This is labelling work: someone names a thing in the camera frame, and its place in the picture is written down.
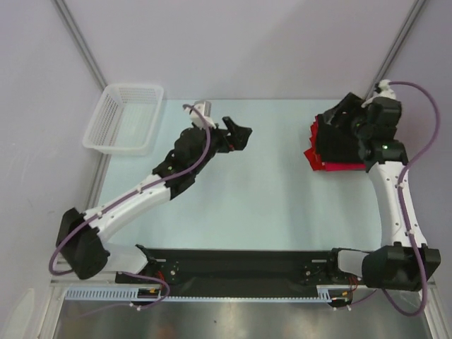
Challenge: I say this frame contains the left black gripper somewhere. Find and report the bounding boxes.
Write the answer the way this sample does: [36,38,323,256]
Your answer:
[190,117,251,175]

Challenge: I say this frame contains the black t shirt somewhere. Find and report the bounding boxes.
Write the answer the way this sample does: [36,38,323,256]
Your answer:
[315,114,364,164]

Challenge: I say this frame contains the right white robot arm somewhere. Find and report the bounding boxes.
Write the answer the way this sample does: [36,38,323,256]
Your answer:
[324,93,441,292]

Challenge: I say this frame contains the pink folded t shirt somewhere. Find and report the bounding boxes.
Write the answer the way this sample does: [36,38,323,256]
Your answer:
[323,162,365,172]

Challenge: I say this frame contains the red folded t shirt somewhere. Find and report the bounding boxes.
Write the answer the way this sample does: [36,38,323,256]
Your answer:
[304,118,326,171]

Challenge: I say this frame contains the white plastic basket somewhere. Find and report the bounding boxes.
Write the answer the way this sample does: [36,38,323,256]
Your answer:
[82,83,164,156]

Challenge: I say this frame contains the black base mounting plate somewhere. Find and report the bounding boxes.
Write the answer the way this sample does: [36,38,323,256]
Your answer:
[115,248,359,298]

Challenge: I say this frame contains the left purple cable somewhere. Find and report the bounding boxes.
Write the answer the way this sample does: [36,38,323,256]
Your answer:
[48,103,213,311]

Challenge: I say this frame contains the purple cable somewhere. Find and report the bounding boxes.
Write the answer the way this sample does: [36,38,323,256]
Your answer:
[48,103,213,311]
[349,81,442,317]

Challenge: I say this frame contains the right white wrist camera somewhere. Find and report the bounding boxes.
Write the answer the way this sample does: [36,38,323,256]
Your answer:
[361,79,396,108]

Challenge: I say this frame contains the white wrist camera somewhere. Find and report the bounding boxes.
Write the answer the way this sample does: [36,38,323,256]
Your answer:
[361,79,396,108]
[183,100,217,129]

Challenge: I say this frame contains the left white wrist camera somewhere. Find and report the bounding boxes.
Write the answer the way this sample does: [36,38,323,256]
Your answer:
[183,100,217,129]

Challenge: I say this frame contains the right aluminium frame post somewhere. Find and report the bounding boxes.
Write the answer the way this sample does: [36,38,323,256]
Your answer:
[367,0,429,93]

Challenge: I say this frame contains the aluminium frame post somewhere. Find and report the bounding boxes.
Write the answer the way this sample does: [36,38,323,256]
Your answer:
[51,0,108,92]
[367,0,429,93]

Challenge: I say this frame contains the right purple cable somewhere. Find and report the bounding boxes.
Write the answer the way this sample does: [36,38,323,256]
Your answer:
[349,81,442,317]

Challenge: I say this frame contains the white slotted cable duct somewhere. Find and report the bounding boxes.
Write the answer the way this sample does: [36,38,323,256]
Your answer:
[65,284,354,302]

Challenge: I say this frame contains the left aluminium frame post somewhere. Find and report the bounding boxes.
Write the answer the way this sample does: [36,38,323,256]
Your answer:
[51,0,108,92]

